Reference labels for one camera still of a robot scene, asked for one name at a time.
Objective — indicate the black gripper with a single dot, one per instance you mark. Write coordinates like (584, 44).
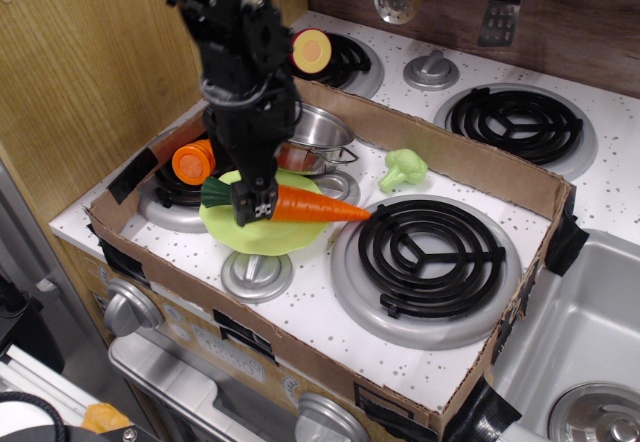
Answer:
(249, 128)

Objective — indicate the orange toy carrot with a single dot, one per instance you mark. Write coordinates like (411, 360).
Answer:
(293, 205)

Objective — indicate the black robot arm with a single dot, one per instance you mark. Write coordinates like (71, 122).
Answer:
(242, 44)

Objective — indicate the orange toy carrot stub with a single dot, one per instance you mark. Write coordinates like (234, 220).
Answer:
(194, 162)

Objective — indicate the light green plastic plate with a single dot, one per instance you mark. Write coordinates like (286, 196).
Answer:
(264, 237)

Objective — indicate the front left black burner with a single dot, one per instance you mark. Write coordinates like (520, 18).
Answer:
(170, 203)

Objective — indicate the small steel pot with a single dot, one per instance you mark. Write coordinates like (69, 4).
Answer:
(320, 144)

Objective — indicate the silver centre stove knob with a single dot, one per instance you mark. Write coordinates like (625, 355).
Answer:
(338, 185)

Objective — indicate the silver stove knob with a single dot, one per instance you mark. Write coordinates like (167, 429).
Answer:
(338, 185)
(432, 72)

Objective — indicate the silver front top knob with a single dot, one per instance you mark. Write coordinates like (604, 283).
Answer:
(256, 278)

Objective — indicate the red yellow toy fruit half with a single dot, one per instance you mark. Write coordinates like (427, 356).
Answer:
(311, 51)

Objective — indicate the brown cardboard fence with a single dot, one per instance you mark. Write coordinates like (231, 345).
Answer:
(305, 330)

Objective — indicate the green toy broccoli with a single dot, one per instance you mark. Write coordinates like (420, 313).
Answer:
(403, 166)

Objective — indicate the silver left oven knob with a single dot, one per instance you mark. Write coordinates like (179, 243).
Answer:
(129, 309)

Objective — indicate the silver oven knob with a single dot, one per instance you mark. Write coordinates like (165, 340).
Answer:
(321, 419)
(129, 309)

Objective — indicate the front right black burner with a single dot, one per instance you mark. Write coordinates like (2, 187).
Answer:
(425, 272)

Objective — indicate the silver back stove knob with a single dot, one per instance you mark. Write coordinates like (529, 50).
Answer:
(432, 72)

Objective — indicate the silver right oven knob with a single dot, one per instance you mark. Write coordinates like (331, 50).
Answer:
(321, 419)

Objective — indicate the orange sponge piece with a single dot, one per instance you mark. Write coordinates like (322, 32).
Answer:
(103, 417)

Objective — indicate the back right black burner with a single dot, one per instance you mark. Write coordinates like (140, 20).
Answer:
(534, 124)

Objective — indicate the hanging slotted metal spatula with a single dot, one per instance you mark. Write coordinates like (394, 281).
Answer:
(499, 23)

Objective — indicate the grey toy sink basin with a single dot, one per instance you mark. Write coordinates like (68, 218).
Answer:
(581, 327)

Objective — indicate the silver sink drain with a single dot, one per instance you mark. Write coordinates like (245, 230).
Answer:
(595, 412)

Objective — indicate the silver oven door handle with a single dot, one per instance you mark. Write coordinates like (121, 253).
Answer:
(200, 401)

